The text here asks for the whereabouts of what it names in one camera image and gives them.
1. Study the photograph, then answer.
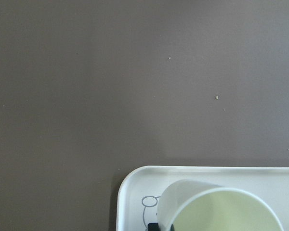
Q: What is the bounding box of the beige rabbit tray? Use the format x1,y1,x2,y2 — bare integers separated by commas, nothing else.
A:
116,166,289,231

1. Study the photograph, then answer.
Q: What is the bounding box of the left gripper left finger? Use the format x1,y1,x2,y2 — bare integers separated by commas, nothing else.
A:
147,223,159,231

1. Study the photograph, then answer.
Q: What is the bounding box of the cream white cup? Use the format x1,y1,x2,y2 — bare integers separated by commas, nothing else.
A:
157,180,283,231

